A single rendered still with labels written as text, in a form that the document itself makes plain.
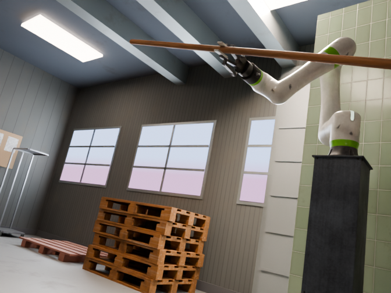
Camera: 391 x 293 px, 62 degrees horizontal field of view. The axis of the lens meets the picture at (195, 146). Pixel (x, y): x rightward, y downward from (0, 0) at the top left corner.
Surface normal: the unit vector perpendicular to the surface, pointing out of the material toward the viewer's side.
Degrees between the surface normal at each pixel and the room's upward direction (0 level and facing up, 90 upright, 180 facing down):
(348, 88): 90
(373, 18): 90
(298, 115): 90
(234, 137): 90
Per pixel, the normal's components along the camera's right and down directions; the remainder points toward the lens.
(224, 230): -0.59, -0.30
